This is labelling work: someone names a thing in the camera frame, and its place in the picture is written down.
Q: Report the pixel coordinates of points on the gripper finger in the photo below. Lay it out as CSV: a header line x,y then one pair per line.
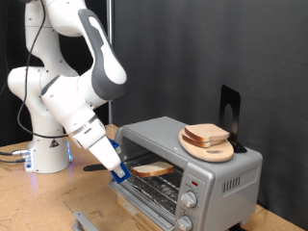
x,y
120,171

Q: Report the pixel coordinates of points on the silver oven knob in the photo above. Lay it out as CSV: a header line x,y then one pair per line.
x,y
188,199
184,223

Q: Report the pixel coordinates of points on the vertical metal pole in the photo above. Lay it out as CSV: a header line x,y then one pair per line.
x,y
110,19

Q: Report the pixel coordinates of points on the wooden cutting board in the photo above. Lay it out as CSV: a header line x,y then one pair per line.
x,y
211,154

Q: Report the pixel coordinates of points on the wooden box under oven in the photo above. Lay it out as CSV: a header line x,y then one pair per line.
x,y
141,221

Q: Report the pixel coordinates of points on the wrist camera on blue mount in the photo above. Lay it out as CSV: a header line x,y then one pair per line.
x,y
114,146

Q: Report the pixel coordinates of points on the silver toaster oven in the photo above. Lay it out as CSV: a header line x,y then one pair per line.
x,y
224,205

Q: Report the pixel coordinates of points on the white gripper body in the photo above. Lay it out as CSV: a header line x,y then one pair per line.
x,y
106,154

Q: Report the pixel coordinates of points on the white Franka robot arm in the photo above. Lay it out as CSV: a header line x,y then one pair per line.
x,y
64,96

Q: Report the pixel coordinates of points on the aluminium foil sheet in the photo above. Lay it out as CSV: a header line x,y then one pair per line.
x,y
150,199

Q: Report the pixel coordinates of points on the black curtain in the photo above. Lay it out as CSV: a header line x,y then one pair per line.
x,y
9,128

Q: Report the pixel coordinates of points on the small black object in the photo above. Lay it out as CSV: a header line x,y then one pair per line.
x,y
237,227

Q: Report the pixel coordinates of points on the red indicator light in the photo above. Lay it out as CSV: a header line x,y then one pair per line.
x,y
194,183

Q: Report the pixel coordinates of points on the metal spatula with blue block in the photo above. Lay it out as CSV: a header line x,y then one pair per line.
x,y
116,179

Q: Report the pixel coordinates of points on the black metal bookend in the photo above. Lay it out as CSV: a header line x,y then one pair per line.
x,y
236,106

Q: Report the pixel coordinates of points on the grey backdrop cloth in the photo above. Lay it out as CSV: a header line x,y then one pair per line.
x,y
199,48

